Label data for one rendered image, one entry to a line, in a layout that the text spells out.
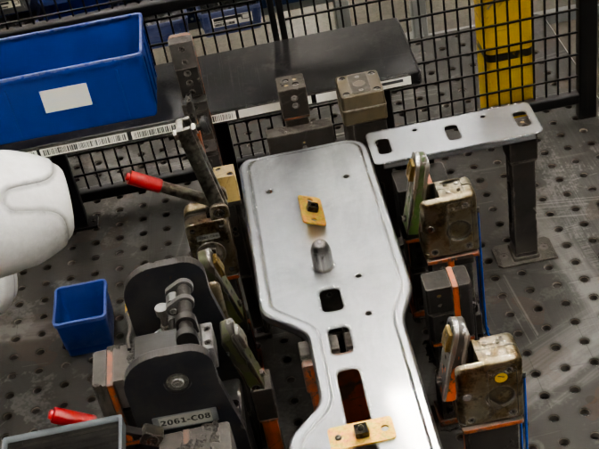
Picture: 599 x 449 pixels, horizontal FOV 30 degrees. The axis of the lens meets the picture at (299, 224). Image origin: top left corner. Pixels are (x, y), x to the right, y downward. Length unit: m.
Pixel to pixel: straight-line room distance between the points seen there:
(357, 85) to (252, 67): 0.26
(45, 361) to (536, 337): 0.89
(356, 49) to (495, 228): 0.43
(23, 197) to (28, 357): 0.94
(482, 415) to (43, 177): 0.65
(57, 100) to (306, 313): 0.69
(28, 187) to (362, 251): 0.63
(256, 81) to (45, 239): 0.93
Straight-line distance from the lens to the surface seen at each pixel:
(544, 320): 1.99
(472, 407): 1.49
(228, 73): 2.14
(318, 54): 2.15
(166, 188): 1.71
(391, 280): 1.64
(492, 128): 1.93
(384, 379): 1.50
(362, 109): 1.96
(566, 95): 2.45
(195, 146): 1.66
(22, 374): 2.11
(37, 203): 1.23
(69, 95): 2.05
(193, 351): 1.32
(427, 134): 1.93
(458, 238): 1.76
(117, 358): 1.50
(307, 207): 1.77
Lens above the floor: 2.08
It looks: 37 degrees down
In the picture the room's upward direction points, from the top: 11 degrees counter-clockwise
